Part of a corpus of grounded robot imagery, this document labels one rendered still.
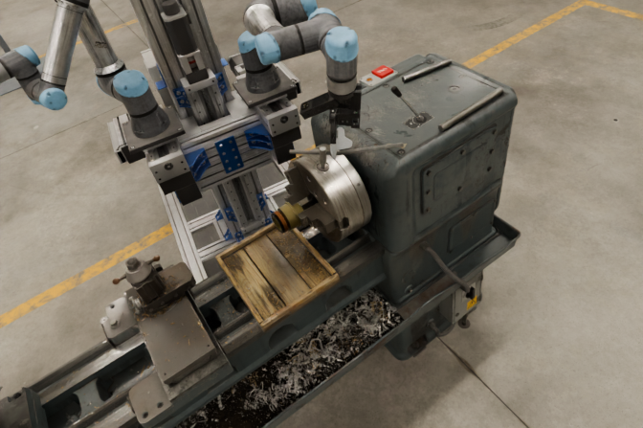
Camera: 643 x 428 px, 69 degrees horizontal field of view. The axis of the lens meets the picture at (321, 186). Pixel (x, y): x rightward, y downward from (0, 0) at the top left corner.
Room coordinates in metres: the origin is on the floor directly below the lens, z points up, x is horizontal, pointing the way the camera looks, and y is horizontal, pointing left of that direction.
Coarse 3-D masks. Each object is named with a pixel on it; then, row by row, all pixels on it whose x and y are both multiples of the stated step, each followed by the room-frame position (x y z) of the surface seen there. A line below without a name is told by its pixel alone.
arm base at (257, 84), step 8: (272, 64) 1.78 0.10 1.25; (248, 72) 1.76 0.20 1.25; (256, 72) 1.74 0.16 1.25; (264, 72) 1.74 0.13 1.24; (272, 72) 1.76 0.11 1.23; (248, 80) 1.76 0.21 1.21; (256, 80) 1.73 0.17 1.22; (264, 80) 1.73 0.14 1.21; (272, 80) 1.74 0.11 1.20; (248, 88) 1.75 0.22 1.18; (256, 88) 1.72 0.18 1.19; (264, 88) 1.72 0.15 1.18; (272, 88) 1.73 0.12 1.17
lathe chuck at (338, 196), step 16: (304, 160) 1.14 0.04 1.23; (304, 176) 1.13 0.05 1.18; (320, 176) 1.06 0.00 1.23; (336, 176) 1.06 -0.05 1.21; (320, 192) 1.05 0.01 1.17; (336, 192) 1.02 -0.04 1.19; (352, 192) 1.02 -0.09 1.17; (336, 208) 0.99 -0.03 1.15; (352, 208) 1.00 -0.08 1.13; (352, 224) 0.99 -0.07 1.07; (336, 240) 1.01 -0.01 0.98
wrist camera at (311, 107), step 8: (320, 96) 1.07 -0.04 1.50; (328, 96) 1.04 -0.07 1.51; (304, 104) 1.06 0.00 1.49; (312, 104) 1.05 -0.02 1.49; (320, 104) 1.03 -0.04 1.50; (328, 104) 1.02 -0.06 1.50; (336, 104) 1.02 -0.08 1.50; (304, 112) 1.04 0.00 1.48; (312, 112) 1.04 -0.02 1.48; (320, 112) 1.03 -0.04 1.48
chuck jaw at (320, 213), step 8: (312, 208) 1.06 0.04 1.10; (320, 208) 1.05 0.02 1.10; (304, 216) 1.03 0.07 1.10; (312, 216) 1.02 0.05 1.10; (320, 216) 1.01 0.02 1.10; (328, 216) 1.00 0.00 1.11; (304, 224) 1.02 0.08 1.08; (312, 224) 1.01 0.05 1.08; (320, 224) 1.00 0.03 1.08; (328, 224) 0.97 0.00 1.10; (336, 224) 0.98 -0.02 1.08; (344, 224) 0.98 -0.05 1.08; (328, 232) 0.97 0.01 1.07
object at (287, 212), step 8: (280, 208) 1.07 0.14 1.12; (288, 208) 1.06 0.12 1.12; (296, 208) 1.07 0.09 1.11; (272, 216) 1.07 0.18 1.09; (280, 216) 1.04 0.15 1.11; (288, 216) 1.03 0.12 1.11; (296, 216) 1.04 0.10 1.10; (280, 224) 1.02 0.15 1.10; (288, 224) 1.02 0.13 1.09; (296, 224) 1.03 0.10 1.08; (280, 232) 1.03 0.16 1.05
